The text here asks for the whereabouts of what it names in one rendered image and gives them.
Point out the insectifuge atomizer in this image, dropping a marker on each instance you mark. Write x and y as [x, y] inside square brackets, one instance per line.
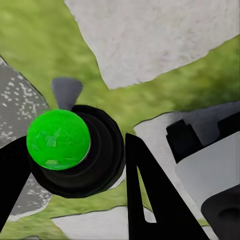
[76, 151]

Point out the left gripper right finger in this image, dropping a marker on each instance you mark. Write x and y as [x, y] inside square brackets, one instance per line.
[174, 220]

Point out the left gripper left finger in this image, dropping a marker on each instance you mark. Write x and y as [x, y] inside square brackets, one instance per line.
[14, 172]

